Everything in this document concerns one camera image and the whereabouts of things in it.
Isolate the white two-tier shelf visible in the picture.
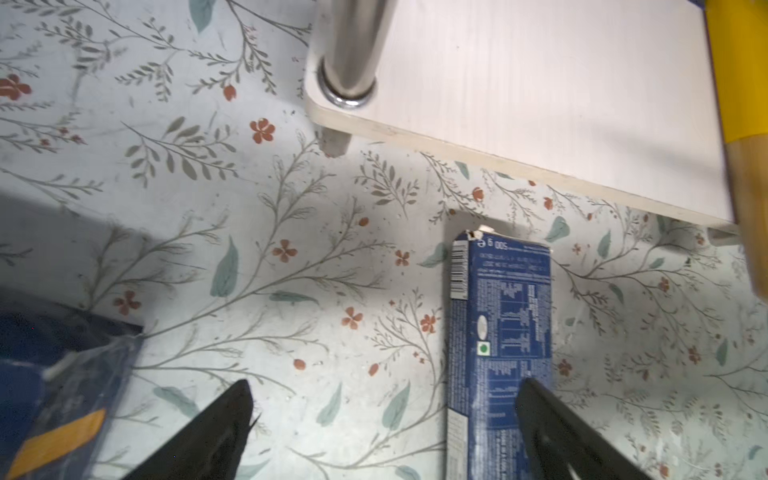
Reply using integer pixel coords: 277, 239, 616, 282
304, 1, 738, 235

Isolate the dark blue spaghetti box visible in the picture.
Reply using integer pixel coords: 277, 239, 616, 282
1, 289, 143, 479

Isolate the light blue spaghetti box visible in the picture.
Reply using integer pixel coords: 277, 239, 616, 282
445, 230, 552, 479

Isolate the yellow pastatime spaghetti pack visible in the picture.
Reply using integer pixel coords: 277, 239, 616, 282
704, 0, 767, 300

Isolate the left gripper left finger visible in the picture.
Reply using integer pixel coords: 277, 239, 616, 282
126, 380, 255, 479

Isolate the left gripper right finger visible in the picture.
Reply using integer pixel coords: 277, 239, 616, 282
516, 378, 649, 480

